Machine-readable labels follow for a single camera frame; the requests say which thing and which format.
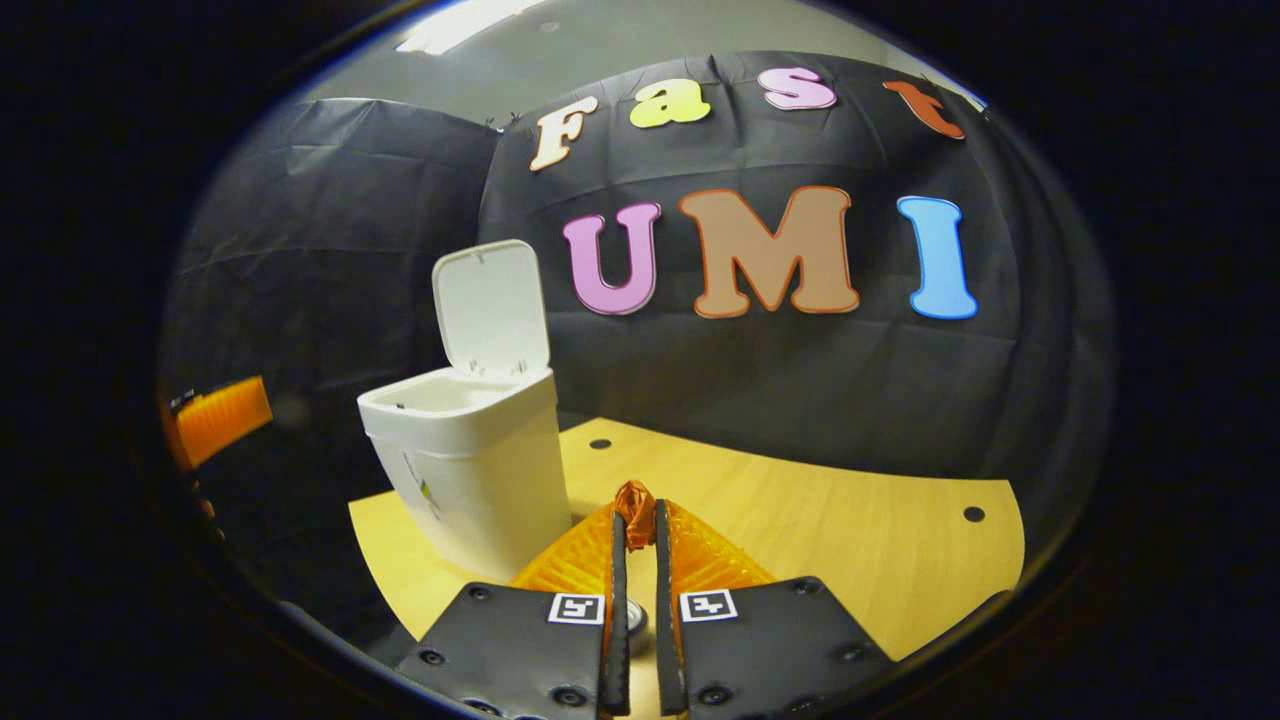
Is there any wooden desktop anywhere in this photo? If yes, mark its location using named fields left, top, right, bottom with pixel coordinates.
left=348, top=417, right=1027, bottom=720

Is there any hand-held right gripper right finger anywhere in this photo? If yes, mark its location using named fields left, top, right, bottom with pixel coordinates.
left=654, top=498, right=894, bottom=720

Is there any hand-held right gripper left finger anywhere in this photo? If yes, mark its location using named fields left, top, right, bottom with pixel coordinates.
left=393, top=505, right=633, bottom=720

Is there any orange paper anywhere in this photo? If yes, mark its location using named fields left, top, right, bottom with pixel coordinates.
left=613, top=480, right=659, bottom=552

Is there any white desktop garbage bin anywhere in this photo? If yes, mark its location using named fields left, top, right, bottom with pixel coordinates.
left=357, top=238, right=574, bottom=585

